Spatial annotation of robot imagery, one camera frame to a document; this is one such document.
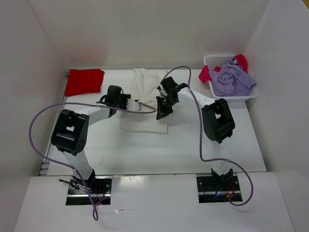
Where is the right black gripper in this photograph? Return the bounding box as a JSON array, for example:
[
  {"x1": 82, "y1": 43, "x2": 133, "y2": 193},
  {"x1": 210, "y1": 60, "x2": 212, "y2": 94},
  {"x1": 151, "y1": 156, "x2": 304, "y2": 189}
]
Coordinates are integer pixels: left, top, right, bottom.
[{"x1": 156, "y1": 95, "x2": 177, "y2": 120}]

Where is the white t shirt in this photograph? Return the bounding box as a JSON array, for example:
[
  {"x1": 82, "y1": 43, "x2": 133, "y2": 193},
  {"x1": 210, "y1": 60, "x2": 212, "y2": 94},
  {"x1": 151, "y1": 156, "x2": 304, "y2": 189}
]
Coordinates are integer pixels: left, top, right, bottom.
[{"x1": 120, "y1": 68, "x2": 168, "y2": 134}]

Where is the red t shirt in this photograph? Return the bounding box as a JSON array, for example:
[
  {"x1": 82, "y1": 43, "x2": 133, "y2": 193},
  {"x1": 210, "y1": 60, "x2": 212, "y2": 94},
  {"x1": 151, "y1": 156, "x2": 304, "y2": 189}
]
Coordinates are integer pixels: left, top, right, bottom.
[{"x1": 64, "y1": 69, "x2": 105, "y2": 97}]

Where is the lavender t shirt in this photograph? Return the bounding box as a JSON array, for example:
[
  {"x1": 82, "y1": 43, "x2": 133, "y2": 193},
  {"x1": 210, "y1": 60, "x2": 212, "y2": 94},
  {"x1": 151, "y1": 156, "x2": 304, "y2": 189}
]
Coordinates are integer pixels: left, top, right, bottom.
[{"x1": 209, "y1": 58, "x2": 257, "y2": 97}]

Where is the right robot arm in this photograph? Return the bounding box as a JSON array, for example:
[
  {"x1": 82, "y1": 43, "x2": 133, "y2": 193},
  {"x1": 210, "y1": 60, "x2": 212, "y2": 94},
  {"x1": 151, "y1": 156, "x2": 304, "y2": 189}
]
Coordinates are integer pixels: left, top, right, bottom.
[{"x1": 156, "y1": 76, "x2": 235, "y2": 191}]

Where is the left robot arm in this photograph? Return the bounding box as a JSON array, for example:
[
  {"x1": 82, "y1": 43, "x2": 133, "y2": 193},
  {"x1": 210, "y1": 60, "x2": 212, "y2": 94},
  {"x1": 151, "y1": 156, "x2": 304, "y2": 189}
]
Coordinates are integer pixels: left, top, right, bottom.
[{"x1": 51, "y1": 86, "x2": 131, "y2": 193}]

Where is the pink t shirt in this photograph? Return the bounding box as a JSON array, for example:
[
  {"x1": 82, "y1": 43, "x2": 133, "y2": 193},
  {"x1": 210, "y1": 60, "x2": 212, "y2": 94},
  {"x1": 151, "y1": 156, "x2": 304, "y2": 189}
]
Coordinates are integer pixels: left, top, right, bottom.
[{"x1": 198, "y1": 54, "x2": 248, "y2": 84}]

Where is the white laundry basket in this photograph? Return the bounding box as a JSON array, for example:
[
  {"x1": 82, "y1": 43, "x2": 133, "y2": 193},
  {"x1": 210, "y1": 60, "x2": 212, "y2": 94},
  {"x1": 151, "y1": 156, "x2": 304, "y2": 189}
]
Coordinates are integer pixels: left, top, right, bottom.
[{"x1": 200, "y1": 54, "x2": 258, "y2": 102}]

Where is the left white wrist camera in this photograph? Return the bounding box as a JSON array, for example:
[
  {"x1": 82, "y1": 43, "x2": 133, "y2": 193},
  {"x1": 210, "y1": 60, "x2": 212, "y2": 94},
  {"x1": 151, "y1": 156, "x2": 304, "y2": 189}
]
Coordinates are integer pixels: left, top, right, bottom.
[{"x1": 126, "y1": 99, "x2": 141, "y2": 113}]

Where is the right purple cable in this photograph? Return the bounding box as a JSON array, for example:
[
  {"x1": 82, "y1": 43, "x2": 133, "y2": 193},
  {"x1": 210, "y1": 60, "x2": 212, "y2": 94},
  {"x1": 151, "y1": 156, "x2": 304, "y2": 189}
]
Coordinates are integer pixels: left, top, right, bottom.
[{"x1": 160, "y1": 66, "x2": 254, "y2": 206}]

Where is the purple cable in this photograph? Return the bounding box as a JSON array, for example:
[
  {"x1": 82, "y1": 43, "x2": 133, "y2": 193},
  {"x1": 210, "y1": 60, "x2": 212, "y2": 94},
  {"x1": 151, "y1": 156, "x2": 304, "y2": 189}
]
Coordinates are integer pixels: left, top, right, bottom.
[
  {"x1": 160, "y1": 66, "x2": 254, "y2": 206},
  {"x1": 28, "y1": 101, "x2": 156, "y2": 221}
]

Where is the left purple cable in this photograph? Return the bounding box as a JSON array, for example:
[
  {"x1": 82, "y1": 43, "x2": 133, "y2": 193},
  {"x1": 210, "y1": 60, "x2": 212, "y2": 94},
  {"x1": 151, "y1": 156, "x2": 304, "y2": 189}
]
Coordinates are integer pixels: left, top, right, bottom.
[{"x1": 28, "y1": 101, "x2": 156, "y2": 221}]

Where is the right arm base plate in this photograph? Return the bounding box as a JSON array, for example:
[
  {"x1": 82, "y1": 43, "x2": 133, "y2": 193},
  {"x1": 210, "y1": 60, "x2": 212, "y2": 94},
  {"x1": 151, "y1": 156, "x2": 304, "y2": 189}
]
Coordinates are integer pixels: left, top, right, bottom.
[{"x1": 196, "y1": 174, "x2": 242, "y2": 203}]

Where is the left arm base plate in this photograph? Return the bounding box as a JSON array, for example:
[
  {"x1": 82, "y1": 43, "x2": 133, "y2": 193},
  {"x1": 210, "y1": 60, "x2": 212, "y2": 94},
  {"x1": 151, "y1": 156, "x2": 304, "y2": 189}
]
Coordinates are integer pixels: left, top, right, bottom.
[{"x1": 65, "y1": 176, "x2": 112, "y2": 206}]

